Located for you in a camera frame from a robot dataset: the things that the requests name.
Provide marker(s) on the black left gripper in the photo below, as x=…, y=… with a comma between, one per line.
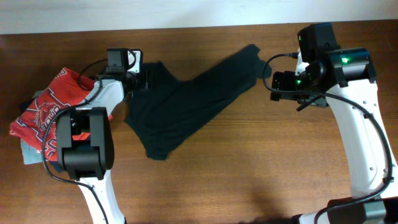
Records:
x=145, y=81

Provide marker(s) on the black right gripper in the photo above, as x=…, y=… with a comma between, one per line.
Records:
x=283, y=80

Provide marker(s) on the dark teal t-shirt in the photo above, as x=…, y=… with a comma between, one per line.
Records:
x=172, y=110

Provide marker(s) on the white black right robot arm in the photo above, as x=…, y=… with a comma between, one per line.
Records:
x=344, y=80

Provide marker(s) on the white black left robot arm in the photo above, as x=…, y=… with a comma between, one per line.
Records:
x=85, y=147

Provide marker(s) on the red folded printed shirt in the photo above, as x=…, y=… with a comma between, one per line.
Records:
x=65, y=90

